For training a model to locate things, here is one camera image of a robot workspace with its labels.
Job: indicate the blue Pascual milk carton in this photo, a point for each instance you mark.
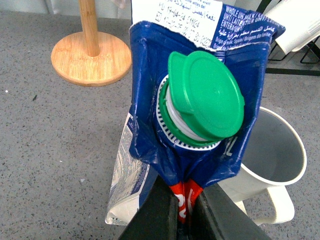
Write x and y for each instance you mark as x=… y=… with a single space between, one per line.
x=198 y=69

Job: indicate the white plate in rack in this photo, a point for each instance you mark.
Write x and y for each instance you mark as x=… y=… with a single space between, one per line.
x=295 y=22

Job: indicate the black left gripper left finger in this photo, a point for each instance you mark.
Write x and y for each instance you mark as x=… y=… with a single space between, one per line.
x=157 y=219

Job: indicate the wooden mug tree stand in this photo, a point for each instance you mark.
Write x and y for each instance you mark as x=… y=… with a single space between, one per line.
x=91 y=58

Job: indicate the white mug grey interior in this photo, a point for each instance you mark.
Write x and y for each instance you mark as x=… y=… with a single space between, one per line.
x=275 y=157

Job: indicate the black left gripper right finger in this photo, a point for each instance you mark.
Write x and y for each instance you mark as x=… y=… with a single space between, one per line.
x=216 y=217

